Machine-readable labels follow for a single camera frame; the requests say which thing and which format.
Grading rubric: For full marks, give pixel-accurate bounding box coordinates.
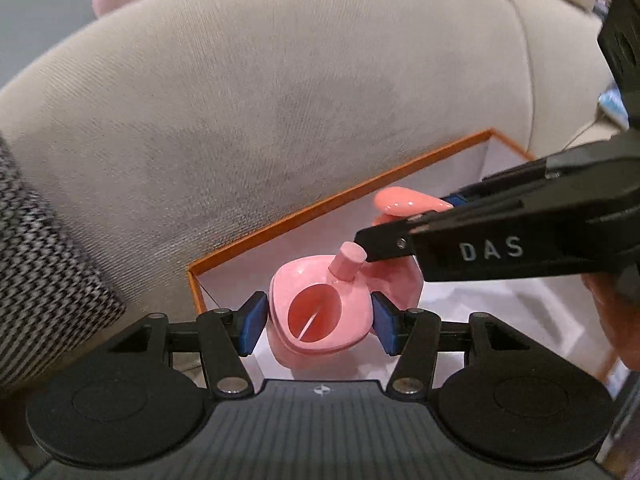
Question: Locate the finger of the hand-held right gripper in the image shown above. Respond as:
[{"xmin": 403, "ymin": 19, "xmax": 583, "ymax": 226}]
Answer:
[
  {"xmin": 440, "ymin": 159, "xmax": 551, "ymax": 209},
  {"xmin": 355, "ymin": 217, "xmax": 427, "ymax": 263}
]

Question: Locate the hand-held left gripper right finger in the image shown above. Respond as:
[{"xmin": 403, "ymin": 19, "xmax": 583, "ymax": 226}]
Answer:
[{"xmin": 371, "ymin": 292, "xmax": 531, "ymax": 398}]

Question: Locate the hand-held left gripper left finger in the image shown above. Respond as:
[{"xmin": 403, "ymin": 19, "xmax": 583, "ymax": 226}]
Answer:
[{"xmin": 107, "ymin": 291, "xmax": 268, "ymax": 398}]

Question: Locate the pink bottle with flip lid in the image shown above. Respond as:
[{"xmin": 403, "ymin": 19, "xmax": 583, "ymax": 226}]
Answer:
[{"xmin": 269, "ymin": 186, "xmax": 453, "ymax": 372}]

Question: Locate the orange-rimmed white box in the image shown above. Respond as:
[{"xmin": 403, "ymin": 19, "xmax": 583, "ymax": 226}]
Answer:
[{"xmin": 187, "ymin": 129, "xmax": 632, "ymax": 392}]

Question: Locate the person's right hand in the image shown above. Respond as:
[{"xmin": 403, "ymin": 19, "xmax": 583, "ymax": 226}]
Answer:
[{"xmin": 585, "ymin": 272, "xmax": 640, "ymax": 376}]

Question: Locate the light blue printed tissue pack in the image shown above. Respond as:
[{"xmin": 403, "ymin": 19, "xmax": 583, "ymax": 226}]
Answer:
[{"xmin": 599, "ymin": 82, "xmax": 630, "ymax": 130}]

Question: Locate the beige fabric sofa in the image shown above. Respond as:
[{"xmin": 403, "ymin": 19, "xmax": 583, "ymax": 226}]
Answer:
[{"xmin": 0, "ymin": 0, "xmax": 621, "ymax": 396}]

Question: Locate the black white patterned cushion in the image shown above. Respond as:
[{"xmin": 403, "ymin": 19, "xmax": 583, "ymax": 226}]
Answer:
[{"xmin": 0, "ymin": 132, "xmax": 127, "ymax": 393}]

